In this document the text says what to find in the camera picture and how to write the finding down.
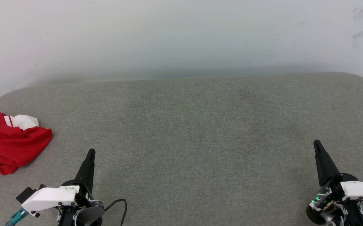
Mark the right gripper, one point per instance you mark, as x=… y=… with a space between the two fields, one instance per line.
x=328 y=201

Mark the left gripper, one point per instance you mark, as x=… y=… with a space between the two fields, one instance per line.
x=85 y=204

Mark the red and white Bulls jersey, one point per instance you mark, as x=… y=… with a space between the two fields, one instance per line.
x=12 y=147

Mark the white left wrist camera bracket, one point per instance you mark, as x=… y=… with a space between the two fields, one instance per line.
x=49 y=197

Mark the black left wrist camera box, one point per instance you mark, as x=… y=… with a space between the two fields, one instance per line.
x=27 y=193

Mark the teal left camera connector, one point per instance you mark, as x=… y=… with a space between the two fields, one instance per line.
x=16 y=216

